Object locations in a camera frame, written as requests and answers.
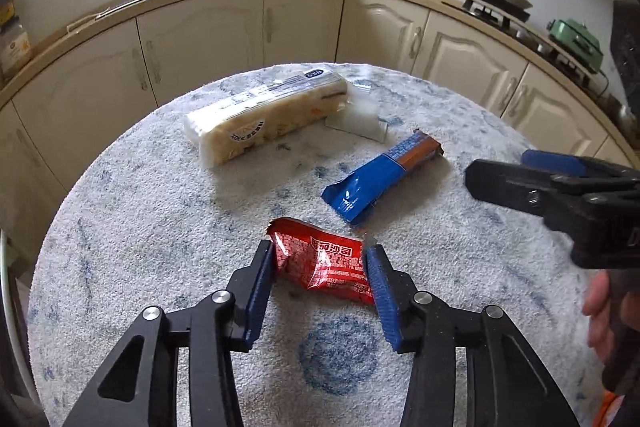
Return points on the row of cream cabinet doors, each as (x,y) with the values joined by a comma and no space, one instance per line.
(200,37)

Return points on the long beige cracker packet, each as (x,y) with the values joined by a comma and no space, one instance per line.
(260,117)

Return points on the blue and orange wrapper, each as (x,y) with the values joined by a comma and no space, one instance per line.
(370,182)

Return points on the metal frame chair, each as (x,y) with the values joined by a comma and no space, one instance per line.
(6,307)

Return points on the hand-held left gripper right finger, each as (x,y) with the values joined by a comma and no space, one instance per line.
(385,302)

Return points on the green kitchen appliance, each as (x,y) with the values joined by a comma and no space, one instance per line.
(577,42)

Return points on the black gas stove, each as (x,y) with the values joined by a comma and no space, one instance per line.
(492,14)

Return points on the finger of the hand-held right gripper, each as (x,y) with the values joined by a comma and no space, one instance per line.
(505,184)
(552,162)

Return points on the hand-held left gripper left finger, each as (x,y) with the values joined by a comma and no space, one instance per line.
(257,297)

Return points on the black appliance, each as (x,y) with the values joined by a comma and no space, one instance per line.
(627,52)

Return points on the red sauce packet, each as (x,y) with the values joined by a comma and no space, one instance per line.
(325,267)

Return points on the yellow packet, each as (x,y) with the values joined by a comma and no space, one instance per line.
(7,9)

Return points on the person's right hand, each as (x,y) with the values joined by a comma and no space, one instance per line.
(602,317)

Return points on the small clear plastic wrapper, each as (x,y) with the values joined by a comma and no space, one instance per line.
(361,117)

